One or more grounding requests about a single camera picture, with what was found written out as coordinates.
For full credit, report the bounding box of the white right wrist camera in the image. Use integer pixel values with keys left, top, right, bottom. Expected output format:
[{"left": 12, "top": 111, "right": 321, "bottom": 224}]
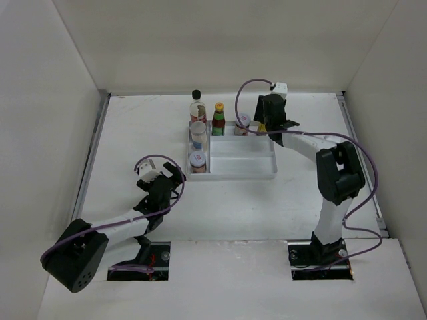
[{"left": 270, "top": 82, "right": 288, "bottom": 100}]

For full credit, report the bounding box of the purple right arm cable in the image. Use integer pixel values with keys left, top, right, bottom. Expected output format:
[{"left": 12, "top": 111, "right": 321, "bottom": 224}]
[{"left": 234, "top": 78, "right": 383, "bottom": 271}]

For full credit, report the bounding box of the white peppercorn jar silver lid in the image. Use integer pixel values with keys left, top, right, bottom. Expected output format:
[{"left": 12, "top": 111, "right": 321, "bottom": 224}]
[{"left": 189, "top": 121, "right": 207, "bottom": 151}]

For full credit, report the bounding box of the small yellow oil bottle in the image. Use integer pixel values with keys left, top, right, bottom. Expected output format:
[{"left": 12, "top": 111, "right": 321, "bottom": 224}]
[{"left": 256, "top": 123, "right": 267, "bottom": 136}]

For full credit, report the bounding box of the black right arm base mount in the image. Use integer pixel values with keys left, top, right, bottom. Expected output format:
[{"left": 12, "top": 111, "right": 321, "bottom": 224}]
[{"left": 288, "top": 239, "right": 353, "bottom": 281}]

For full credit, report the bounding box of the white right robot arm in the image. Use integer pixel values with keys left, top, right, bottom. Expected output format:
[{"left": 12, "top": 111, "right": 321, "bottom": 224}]
[{"left": 255, "top": 94, "right": 366, "bottom": 264}]

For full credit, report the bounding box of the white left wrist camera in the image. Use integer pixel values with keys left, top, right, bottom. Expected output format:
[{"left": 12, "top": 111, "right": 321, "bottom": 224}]
[{"left": 134, "top": 159, "right": 161, "bottom": 183}]

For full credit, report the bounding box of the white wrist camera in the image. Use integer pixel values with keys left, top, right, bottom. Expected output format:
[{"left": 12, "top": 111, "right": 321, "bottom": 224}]
[
  {"left": 134, "top": 159, "right": 161, "bottom": 183},
  {"left": 270, "top": 82, "right": 288, "bottom": 100}
]

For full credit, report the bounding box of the white divided organizer tray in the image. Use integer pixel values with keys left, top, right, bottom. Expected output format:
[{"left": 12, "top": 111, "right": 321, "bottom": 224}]
[{"left": 185, "top": 121, "right": 278, "bottom": 181}]

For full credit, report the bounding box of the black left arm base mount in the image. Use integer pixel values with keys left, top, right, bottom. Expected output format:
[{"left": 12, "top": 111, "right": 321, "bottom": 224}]
[{"left": 107, "top": 237, "right": 171, "bottom": 282}]

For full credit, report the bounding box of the red chili sauce bottle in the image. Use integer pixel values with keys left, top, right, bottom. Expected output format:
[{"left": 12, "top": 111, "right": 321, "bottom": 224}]
[{"left": 211, "top": 102, "right": 226, "bottom": 136}]

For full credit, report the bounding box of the brown sauce jar white lid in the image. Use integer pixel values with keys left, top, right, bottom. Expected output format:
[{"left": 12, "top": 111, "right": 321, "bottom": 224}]
[{"left": 234, "top": 113, "right": 251, "bottom": 136}]

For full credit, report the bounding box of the dark soy sauce bottle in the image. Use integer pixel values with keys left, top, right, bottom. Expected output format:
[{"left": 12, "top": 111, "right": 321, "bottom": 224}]
[{"left": 189, "top": 89, "right": 207, "bottom": 123}]

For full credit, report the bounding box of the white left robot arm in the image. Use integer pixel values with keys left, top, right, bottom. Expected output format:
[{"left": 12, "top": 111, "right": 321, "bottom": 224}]
[{"left": 40, "top": 157, "right": 186, "bottom": 293}]

